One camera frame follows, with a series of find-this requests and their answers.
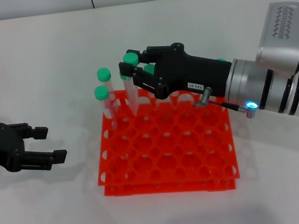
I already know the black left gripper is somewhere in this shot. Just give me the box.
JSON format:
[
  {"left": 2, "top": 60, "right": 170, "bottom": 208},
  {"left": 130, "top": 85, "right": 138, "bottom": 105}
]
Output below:
[{"left": 0, "top": 114, "right": 69, "bottom": 177}]

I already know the orange test tube rack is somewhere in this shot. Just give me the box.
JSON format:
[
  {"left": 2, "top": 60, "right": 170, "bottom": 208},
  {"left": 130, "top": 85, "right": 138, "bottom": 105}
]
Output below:
[{"left": 86, "top": 76, "right": 242, "bottom": 207}]

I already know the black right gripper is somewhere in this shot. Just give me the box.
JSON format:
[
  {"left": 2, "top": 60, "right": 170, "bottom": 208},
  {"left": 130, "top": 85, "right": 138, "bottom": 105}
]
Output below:
[{"left": 116, "top": 36, "right": 236, "bottom": 110}]

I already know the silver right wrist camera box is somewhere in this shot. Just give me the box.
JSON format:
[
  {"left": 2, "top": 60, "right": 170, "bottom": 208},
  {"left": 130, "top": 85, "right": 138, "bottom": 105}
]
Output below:
[{"left": 248, "top": 0, "right": 299, "bottom": 81}]

